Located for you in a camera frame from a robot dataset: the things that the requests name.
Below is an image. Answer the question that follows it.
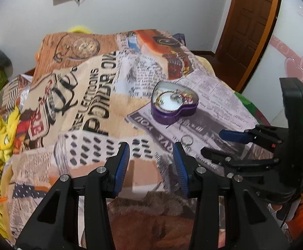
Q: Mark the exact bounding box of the tangle of bracelets and necklaces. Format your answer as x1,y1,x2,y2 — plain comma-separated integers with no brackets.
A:
155,89,194,107

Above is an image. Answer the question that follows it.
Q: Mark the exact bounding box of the yellow plush object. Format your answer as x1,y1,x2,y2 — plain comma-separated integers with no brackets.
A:
68,25,92,34

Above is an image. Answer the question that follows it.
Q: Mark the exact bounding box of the dark blue bag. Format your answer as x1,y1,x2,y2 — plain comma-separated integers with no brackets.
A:
171,32,186,45

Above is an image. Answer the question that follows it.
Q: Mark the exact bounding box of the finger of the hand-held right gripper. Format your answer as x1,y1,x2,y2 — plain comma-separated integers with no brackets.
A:
219,125,290,153
200,147,280,168

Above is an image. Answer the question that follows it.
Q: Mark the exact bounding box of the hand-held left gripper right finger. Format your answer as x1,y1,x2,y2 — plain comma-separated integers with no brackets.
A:
173,142,290,250

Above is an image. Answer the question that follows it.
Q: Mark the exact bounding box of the newspaper print blanket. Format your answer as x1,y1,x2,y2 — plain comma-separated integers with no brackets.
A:
0,29,272,250

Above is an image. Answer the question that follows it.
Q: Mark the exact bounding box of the purple heart-shaped tin box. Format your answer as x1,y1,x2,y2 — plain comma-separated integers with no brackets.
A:
151,81,199,125

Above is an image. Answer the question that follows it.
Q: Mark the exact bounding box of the brown wooden door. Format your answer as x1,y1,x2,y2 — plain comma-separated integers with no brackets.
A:
215,0,281,89

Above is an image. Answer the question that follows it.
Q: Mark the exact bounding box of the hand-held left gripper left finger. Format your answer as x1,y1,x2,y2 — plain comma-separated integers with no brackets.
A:
15,142,130,250

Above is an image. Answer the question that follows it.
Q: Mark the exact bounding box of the green patterned bedsheet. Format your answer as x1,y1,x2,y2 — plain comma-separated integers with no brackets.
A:
232,90,272,125

